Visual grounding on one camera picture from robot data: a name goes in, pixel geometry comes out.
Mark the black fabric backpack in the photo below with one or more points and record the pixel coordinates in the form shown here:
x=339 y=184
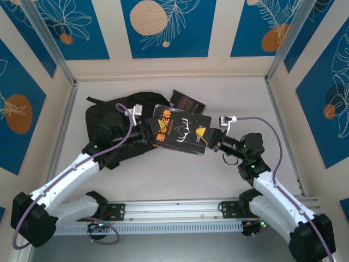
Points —
x=95 y=114

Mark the black book with gold print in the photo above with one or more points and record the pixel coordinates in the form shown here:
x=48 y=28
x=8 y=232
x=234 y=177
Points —
x=182 y=131

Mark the black paperback with torn cover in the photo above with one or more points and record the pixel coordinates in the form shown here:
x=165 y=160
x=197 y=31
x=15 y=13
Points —
x=188 y=102

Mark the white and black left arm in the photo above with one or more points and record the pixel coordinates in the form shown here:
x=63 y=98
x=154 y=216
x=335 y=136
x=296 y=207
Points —
x=71 y=172

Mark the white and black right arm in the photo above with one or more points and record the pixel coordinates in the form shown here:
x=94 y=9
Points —
x=278 y=196

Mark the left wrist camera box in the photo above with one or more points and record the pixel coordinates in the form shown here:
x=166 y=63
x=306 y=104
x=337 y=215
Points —
x=138 y=109

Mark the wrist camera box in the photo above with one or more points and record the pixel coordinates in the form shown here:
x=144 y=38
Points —
x=227 y=120
x=138 y=109

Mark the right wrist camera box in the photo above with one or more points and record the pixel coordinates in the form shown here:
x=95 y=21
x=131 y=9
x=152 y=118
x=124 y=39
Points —
x=227 y=120

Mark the aluminium side rail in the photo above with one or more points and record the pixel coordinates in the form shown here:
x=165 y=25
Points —
x=67 y=109
x=276 y=109

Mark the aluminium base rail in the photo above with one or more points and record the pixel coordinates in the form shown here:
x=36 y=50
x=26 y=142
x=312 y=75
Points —
x=174 y=210

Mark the aluminium frame post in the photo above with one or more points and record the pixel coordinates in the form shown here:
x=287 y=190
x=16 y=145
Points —
x=290 y=41
x=49 y=41

